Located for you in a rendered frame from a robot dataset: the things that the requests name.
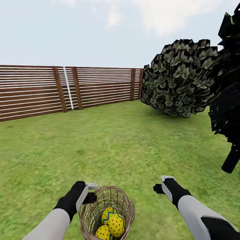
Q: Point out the easter egg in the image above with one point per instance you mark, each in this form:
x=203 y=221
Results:
x=116 y=225
x=104 y=233
x=106 y=214

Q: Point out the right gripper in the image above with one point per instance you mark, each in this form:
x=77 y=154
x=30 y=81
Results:
x=158 y=189

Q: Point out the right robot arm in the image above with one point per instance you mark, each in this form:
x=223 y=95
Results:
x=203 y=223

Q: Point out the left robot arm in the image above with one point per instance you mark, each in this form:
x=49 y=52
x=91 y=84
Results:
x=55 y=225

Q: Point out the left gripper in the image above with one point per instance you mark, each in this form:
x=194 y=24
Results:
x=91 y=198

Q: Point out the wicker basket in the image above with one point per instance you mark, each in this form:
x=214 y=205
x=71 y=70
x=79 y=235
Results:
x=108 y=196

